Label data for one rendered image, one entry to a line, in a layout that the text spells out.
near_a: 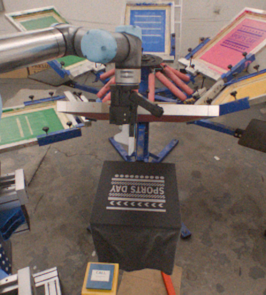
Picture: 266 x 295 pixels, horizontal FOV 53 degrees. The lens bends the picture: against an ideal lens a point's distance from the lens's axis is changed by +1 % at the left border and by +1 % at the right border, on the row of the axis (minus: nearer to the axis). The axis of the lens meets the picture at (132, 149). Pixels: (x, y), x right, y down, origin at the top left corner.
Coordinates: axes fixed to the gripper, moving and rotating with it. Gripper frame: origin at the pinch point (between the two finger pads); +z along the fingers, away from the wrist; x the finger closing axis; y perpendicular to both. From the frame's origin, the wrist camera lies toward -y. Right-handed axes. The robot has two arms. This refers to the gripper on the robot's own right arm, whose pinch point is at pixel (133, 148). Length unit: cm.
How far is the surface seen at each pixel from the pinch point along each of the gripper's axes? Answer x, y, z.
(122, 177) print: -59, 9, 39
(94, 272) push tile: -2, 15, 54
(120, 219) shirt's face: -30, 7, 47
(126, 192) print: -47, 6, 42
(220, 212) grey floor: -145, -77, 111
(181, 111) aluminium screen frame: -14.6, -16.1, -9.6
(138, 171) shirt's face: -64, 0, 37
